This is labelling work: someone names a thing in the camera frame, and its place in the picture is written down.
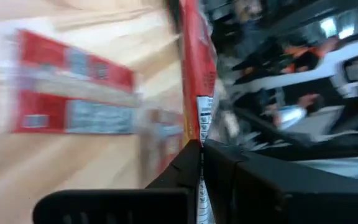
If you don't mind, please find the person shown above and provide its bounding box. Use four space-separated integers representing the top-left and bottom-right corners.
233 0 275 60

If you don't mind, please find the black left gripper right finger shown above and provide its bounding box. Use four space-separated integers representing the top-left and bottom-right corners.
203 138 358 224

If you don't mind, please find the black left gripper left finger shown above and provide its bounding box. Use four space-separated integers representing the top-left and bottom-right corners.
32 139 202 224

